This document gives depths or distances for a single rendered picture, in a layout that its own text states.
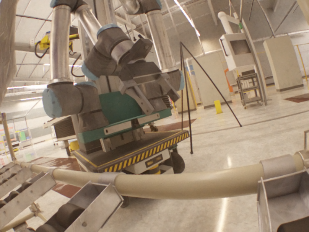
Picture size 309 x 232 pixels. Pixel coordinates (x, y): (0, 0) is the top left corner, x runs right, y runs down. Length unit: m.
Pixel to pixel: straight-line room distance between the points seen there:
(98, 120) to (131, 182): 0.68
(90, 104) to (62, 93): 0.18
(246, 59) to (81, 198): 3.55
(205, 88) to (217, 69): 0.94
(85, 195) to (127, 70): 0.32
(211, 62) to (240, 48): 2.93
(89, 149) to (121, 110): 0.39
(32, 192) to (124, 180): 0.21
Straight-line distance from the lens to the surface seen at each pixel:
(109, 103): 1.06
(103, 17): 1.49
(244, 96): 3.80
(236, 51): 3.54
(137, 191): 0.17
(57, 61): 0.82
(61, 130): 3.81
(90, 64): 0.57
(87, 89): 0.87
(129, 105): 1.12
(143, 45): 0.44
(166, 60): 1.07
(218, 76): 6.28
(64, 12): 0.94
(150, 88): 1.07
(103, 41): 0.54
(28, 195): 0.34
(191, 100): 6.54
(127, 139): 1.18
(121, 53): 0.47
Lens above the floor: 0.53
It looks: 3 degrees down
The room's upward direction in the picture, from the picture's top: 14 degrees counter-clockwise
